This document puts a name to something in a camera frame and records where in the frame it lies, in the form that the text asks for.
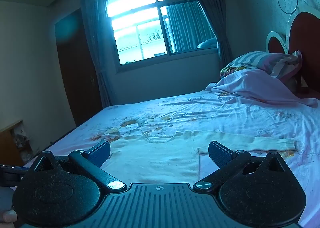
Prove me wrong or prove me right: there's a cream knit sweater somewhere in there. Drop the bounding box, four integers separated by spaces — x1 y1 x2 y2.
101 131 295 185

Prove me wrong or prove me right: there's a person's left hand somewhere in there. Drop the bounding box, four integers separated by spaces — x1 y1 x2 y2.
0 210 17 228

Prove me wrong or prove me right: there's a wooden bedside cabinet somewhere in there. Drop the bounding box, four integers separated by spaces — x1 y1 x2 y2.
0 120 34 166

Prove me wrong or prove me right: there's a pink folded blanket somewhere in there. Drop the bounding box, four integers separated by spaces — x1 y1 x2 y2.
206 69 319 108

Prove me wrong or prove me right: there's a dark wooden door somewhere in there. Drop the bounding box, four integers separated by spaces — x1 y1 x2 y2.
55 9 103 126

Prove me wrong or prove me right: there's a striped floral pillow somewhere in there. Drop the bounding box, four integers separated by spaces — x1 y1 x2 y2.
220 51 303 83

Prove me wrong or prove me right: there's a red white headboard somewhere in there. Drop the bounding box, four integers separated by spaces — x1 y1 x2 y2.
266 5 319 99

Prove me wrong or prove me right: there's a sliding glass window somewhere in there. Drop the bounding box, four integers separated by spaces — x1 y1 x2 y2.
106 0 217 67

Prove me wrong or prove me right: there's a left dark curtain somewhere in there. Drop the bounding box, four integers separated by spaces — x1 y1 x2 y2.
81 0 111 108

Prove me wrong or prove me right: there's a dark curtain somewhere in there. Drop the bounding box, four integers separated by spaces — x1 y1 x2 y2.
81 0 111 108
198 0 232 67

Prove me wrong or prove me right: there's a right dark curtain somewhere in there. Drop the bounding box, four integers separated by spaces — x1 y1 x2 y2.
198 0 232 67

